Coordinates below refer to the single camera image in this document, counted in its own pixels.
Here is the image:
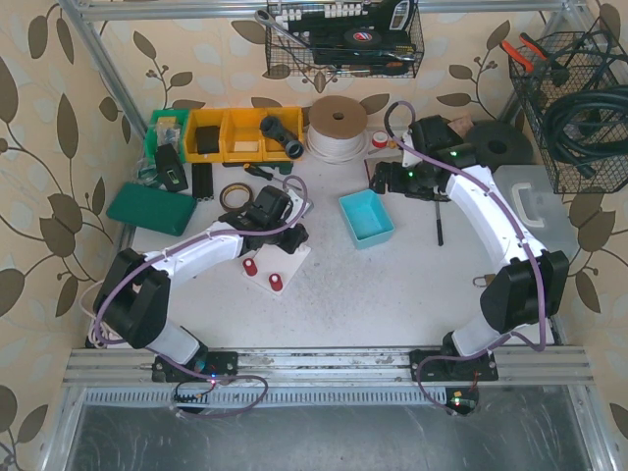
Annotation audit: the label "large red spring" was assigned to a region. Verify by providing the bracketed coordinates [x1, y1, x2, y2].
[242, 257, 258, 277]
[268, 273, 284, 292]

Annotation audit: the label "brown tape roll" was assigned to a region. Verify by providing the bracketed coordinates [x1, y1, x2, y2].
[219, 183, 253, 212]

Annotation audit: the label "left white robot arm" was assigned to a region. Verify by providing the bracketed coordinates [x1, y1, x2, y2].
[93, 177, 308, 376]

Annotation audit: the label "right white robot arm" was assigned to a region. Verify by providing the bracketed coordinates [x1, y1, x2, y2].
[384, 117, 569, 362]

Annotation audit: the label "beige work glove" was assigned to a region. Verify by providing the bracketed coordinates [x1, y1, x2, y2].
[364, 158, 380, 183]

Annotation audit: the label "red white tape roll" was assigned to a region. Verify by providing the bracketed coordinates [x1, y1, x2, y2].
[371, 131, 389, 148]

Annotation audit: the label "blue plastic tray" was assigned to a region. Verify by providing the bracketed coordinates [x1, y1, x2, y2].
[339, 189, 395, 250]

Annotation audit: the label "small claw hammer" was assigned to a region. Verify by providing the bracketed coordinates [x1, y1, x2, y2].
[435, 201, 445, 246]

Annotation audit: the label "black sanding block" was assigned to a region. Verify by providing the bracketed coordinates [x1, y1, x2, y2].
[447, 115, 474, 138]

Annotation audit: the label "black ribbed bar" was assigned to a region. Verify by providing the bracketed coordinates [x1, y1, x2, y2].
[191, 163, 214, 201]

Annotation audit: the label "black rubber disc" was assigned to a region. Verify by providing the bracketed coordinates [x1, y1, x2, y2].
[464, 121, 534, 170]

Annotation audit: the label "yellow parts bin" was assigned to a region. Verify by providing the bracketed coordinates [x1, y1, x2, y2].
[183, 107, 304, 164]

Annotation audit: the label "black pipe fitting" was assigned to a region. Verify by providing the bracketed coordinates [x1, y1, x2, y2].
[260, 116, 304, 160]

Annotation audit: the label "green plastic case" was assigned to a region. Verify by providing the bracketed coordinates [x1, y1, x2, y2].
[106, 183, 196, 236]

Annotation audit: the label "black block in bin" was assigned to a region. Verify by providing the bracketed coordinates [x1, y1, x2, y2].
[195, 126, 220, 154]

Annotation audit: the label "black battery charger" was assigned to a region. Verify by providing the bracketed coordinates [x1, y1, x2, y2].
[154, 144, 188, 192]

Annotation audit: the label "brass padlock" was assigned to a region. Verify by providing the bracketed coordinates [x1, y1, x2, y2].
[472, 274, 495, 288]

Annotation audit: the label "translucent teal storage box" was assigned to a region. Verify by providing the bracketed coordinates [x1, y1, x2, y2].
[494, 165, 578, 260]

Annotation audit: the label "green parts bin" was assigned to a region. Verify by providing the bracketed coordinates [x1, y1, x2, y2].
[143, 110, 189, 162]

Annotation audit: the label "white peg base plate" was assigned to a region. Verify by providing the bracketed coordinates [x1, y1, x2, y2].
[241, 243, 311, 295]

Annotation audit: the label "white cable spool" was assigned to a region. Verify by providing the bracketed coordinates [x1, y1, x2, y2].
[306, 95, 369, 165]

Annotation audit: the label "top wire basket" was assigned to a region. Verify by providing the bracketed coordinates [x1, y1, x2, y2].
[255, 1, 424, 81]

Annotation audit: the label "wire basket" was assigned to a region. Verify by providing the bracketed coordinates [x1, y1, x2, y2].
[507, 29, 627, 194]
[255, 1, 424, 81]

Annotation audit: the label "orange handled pliers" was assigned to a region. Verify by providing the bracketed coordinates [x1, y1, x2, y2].
[499, 32, 549, 74]

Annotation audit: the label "coiled black hose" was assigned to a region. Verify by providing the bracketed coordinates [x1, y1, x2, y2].
[543, 28, 628, 168]

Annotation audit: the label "right wire basket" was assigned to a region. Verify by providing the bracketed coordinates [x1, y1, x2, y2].
[507, 29, 627, 194]

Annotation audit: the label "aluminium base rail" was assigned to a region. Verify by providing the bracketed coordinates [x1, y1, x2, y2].
[62, 345, 594, 408]

